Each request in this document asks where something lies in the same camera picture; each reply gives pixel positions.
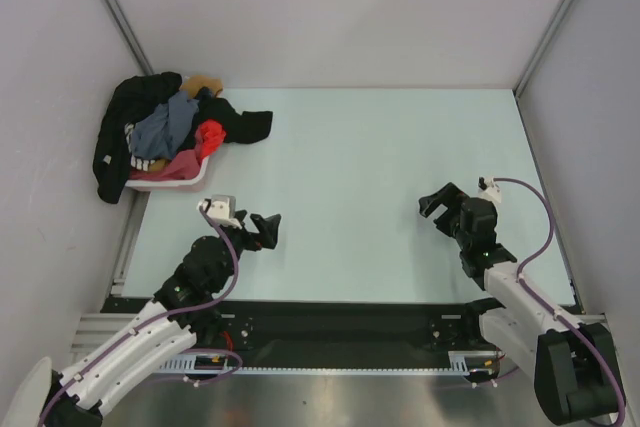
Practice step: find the white laundry basket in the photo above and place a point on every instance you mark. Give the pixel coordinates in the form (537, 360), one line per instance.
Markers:
(195, 184)

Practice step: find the pink tank top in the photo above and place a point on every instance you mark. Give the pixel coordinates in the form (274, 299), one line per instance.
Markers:
(185, 166)

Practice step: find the right aluminium frame post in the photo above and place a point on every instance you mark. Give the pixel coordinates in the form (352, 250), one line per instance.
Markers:
(552, 28)

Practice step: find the striped tank top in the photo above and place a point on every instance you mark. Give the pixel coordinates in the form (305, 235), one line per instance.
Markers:
(137, 159)

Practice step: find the red tank top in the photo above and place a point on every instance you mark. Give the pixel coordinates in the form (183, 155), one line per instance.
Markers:
(209, 136)

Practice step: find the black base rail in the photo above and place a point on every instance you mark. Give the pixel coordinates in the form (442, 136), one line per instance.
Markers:
(306, 335)

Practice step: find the blue graphic tank top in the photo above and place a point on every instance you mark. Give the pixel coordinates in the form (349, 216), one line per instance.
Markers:
(160, 135)

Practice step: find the black garment on table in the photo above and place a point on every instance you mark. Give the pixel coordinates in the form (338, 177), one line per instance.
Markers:
(247, 127)

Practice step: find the black tank top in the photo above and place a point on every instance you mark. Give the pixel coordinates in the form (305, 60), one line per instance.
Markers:
(133, 100)

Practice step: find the brown tank top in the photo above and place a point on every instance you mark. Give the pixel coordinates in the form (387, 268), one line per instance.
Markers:
(193, 84)

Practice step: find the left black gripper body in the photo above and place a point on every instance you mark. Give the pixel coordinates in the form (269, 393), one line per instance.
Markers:
(241, 238)

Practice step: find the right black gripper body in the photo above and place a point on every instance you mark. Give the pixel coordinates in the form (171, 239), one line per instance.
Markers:
(462, 238)

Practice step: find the left aluminium frame post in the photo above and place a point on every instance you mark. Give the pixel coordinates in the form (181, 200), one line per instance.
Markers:
(130, 39)

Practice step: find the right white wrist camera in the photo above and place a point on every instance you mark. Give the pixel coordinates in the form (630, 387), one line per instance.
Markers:
(488, 189)

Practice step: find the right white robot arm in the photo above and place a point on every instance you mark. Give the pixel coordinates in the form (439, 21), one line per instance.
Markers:
(572, 364)

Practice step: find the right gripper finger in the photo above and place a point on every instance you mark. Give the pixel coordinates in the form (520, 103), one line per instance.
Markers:
(448, 222)
(449, 196)

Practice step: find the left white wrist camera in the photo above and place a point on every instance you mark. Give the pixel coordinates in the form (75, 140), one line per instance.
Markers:
(220, 209)

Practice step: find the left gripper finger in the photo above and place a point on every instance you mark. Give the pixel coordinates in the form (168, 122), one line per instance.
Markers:
(271, 242)
(262, 225)

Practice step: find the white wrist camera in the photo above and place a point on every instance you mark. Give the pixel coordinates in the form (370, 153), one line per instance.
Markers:
(488, 189)
(220, 209)

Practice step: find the aluminium frame post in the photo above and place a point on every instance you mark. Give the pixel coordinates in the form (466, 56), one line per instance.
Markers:
(552, 28)
(130, 39)

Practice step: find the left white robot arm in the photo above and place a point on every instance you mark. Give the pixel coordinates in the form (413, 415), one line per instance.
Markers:
(168, 324)

